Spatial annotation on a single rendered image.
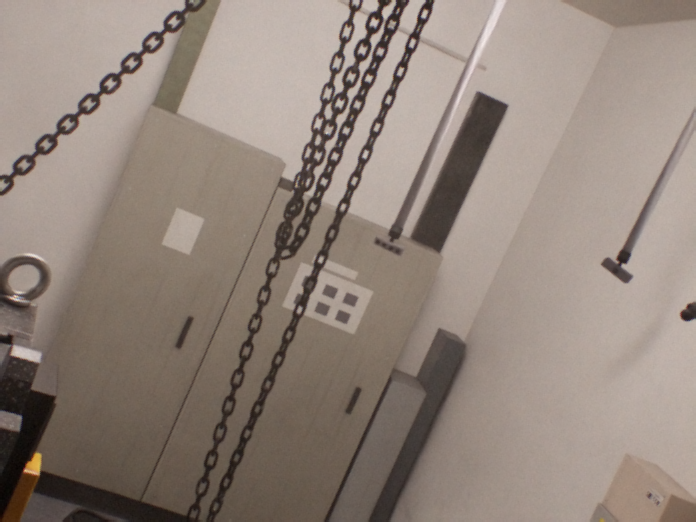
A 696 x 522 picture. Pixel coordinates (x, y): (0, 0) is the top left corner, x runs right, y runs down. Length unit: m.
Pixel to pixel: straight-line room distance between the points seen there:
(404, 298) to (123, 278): 1.22
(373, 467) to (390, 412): 0.27
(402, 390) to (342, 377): 0.29
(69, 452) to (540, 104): 2.59
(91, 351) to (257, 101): 1.29
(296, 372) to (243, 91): 1.26
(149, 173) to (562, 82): 1.90
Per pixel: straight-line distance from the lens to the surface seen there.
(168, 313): 4.13
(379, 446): 4.41
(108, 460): 4.36
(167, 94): 4.13
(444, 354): 4.39
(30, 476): 1.57
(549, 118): 4.51
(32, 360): 1.09
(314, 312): 4.16
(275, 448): 4.35
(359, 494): 4.49
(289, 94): 4.24
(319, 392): 4.27
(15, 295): 1.39
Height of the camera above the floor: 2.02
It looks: 8 degrees down
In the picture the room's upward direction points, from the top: 24 degrees clockwise
